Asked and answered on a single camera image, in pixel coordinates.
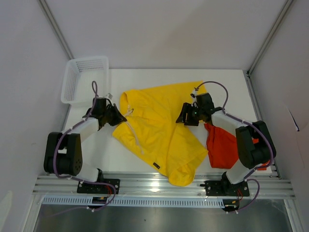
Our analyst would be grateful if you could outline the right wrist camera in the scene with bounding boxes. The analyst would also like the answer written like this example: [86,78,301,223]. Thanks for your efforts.
[190,88,199,107]

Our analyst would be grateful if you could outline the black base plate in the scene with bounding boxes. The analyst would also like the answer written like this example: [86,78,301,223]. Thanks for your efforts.
[77,179,120,195]
[199,180,250,197]

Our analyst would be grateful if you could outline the right aluminium frame post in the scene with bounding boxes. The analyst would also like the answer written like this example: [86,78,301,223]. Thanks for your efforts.
[246,0,295,78]

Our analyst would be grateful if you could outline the orange shorts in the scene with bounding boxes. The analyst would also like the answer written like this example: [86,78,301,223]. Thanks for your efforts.
[204,121,273,171]

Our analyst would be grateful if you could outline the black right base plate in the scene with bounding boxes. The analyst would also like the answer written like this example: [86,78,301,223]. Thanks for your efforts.
[199,180,250,197]

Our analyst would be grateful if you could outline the aluminium frame post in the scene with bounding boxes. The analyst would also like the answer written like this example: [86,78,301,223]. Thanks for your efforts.
[37,0,74,60]
[246,0,295,78]

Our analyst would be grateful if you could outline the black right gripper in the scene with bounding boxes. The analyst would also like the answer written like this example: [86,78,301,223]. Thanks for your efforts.
[175,102,204,127]

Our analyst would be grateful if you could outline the aluminium mounting rail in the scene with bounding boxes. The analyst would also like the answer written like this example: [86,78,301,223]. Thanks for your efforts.
[32,173,295,199]

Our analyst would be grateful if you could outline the left aluminium frame post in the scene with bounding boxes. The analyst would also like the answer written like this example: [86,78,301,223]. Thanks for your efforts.
[37,0,74,60]

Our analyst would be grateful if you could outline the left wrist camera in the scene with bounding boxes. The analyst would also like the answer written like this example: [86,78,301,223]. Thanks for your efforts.
[105,93,112,100]

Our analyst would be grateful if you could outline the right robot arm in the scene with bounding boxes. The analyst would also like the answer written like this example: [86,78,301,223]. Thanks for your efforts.
[176,91,276,196]

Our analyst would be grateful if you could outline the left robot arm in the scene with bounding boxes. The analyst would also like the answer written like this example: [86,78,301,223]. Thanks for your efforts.
[43,97,127,193]

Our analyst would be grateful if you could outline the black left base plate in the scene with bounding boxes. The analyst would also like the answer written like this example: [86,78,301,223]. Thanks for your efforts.
[77,179,120,195]

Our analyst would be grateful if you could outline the slotted cable duct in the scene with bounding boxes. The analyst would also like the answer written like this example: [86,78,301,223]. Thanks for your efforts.
[42,195,236,208]

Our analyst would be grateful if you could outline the yellow shorts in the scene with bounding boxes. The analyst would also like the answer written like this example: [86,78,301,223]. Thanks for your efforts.
[112,81,208,187]

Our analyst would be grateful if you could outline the white plastic basket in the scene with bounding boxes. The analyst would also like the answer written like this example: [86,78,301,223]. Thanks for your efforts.
[60,56,111,107]

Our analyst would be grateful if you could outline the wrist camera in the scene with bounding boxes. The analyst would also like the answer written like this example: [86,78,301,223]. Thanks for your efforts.
[105,93,112,100]
[190,88,199,107]

